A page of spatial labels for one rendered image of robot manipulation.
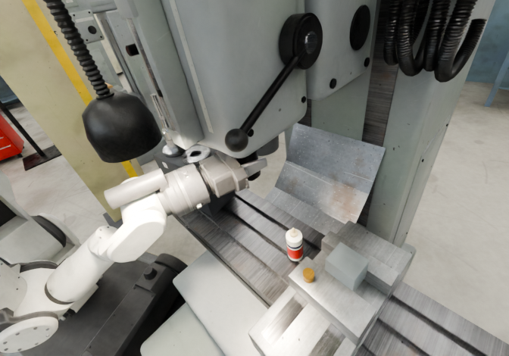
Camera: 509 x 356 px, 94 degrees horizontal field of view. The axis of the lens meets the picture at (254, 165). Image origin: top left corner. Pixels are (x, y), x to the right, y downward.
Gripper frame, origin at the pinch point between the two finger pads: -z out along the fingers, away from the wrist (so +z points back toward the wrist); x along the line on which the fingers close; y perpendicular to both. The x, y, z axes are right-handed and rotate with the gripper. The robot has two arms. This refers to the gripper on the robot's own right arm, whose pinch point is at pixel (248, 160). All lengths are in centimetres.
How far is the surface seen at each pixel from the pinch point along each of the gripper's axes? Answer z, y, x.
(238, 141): 7.2, -15.5, -16.1
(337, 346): 3.1, 20.8, -30.7
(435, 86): -42.8, -6.4, -12.2
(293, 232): -3.9, 17.8, -9.7
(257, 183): -55, 123, 122
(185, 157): 9.5, 7.8, 25.1
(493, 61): -408, 93, 97
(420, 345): -11.6, 27.7, -37.4
